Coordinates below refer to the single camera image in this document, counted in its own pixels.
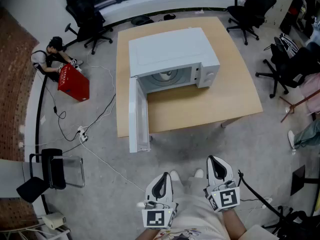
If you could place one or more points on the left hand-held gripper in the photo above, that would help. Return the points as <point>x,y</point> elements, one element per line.
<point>155,217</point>

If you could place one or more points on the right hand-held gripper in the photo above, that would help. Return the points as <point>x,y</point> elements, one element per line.
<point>227,197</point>

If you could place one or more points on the white cup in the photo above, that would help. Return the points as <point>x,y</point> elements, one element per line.
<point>165,76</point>

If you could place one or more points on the white microwave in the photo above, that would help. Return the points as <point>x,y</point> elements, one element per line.
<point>172,51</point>

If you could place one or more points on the person's left forearm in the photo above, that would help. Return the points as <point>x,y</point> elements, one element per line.
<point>148,235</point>

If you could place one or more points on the person's right forearm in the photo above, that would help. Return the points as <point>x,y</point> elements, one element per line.
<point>233,225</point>

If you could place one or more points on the person's right white shoe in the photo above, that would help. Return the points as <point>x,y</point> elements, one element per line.
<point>199,173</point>

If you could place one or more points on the person's white shoe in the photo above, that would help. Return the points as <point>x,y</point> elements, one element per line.
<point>175,175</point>
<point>199,173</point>

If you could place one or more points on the person's left white shoe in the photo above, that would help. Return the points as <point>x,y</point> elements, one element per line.
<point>175,175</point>

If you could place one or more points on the person's light trousers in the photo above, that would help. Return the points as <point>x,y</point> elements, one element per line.
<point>193,204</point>

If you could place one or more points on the person's white printed shirt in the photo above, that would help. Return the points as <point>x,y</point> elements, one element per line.
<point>192,235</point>

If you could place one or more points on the white power strip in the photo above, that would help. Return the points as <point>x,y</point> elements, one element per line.
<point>199,11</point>
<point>83,133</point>
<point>267,202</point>

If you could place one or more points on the black flat plate stand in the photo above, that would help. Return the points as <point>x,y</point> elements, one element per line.
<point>298,181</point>

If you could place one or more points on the brown wooden stand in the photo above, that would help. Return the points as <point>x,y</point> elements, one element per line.
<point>291,107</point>

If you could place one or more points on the black folding chair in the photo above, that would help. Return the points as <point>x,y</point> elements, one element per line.
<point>53,169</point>

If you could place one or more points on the beige box device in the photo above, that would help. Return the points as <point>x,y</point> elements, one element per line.
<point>53,220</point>

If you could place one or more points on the pink cloth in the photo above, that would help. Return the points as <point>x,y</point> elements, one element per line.
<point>312,94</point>

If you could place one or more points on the black office chair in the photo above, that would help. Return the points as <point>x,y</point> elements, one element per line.
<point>252,9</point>
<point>87,19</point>
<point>292,69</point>

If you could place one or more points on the white metal rack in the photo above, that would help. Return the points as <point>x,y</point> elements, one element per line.
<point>35,232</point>

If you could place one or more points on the red box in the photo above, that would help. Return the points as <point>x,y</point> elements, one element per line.
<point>75,84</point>

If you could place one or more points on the white black striped bag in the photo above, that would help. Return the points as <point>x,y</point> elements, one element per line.
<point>290,45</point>

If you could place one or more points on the white desk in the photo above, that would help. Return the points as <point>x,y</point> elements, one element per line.
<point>11,177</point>

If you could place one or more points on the small black floor object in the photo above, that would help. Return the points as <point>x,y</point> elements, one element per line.
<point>170,16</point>

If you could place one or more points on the black round floor base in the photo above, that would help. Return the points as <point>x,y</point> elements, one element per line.
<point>141,21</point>

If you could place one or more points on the cluttered storage shelf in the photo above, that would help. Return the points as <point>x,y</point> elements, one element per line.
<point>303,9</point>

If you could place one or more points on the metal frame clear chair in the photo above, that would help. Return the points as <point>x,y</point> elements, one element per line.
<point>75,171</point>

